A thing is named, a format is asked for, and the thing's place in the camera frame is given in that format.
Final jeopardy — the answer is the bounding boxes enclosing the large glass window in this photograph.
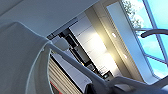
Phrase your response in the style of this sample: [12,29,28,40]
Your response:
[120,0,168,82]

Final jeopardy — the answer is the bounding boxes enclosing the white wall cabinets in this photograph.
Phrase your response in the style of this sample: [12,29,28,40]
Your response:
[67,14,116,74]

